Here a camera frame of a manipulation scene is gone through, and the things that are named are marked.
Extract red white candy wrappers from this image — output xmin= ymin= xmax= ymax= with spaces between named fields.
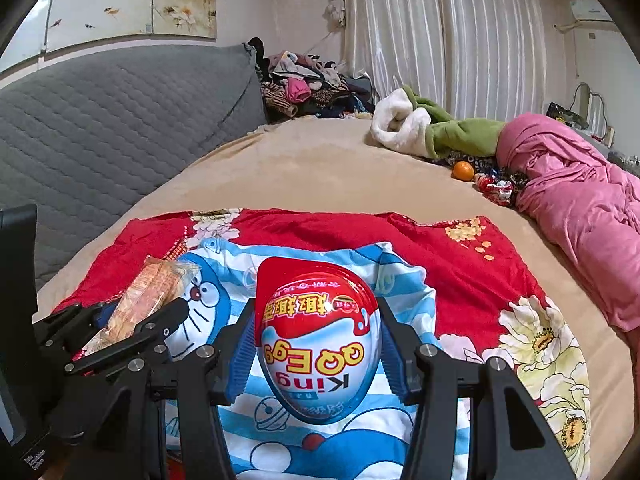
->
xmin=474 ymin=170 xmax=516 ymax=206

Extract floral painted wall panel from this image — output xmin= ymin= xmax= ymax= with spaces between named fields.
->
xmin=44 ymin=0 xmax=219 ymax=54

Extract white hanging ornament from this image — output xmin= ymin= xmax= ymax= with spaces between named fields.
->
xmin=322 ymin=2 xmax=347 ymax=29

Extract pink quilt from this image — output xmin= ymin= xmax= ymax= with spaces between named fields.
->
xmin=497 ymin=114 xmax=640 ymax=333

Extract white air conditioner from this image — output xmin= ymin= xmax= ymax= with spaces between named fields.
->
xmin=570 ymin=0 xmax=615 ymax=24

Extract pile of mixed clothes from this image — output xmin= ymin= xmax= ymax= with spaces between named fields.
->
xmin=248 ymin=36 xmax=377 ymax=123

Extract grey quilted headboard cover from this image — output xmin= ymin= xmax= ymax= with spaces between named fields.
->
xmin=0 ymin=42 xmax=269 ymax=292

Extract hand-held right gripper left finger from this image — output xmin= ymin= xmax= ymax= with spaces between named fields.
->
xmin=65 ymin=298 xmax=261 ymax=480

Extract green white plush garment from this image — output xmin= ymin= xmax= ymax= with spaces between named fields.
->
xmin=370 ymin=85 xmax=509 ymax=159

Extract clear-wrapped biscuit packet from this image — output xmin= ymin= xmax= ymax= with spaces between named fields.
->
xmin=80 ymin=255 xmax=202 ymax=359

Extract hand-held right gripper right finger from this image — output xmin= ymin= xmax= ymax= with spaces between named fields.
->
xmin=376 ymin=296 xmax=581 ymax=480

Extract dark floral cloth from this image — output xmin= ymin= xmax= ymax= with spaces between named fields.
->
xmin=435 ymin=150 xmax=529 ymax=192

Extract beige bed sheet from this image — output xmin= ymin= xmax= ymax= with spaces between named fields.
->
xmin=30 ymin=117 xmax=637 ymax=480

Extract red white toy egg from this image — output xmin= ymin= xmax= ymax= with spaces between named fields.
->
xmin=254 ymin=256 xmax=385 ymax=427

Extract white striped curtain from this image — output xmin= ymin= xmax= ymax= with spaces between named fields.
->
xmin=342 ymin=0 xmax=547 ymax=124

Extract red floral blanket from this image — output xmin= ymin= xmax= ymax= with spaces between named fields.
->
xmin=50 ymin=207 xmax=594 ymax=480

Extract white curved metal frame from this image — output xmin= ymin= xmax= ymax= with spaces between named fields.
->
xmin=572 ymin=82 xmax=617 ymax=147

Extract blue striped cartoon blanket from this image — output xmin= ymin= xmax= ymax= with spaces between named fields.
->
xmin=162 ymin=240 xmax=436 ymax=480

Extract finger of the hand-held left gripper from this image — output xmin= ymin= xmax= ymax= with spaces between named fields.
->
xmin=31 ymin=302 xmax=120 ymax=362
xmin=64 ymin=298 xmax=188 ymax=397

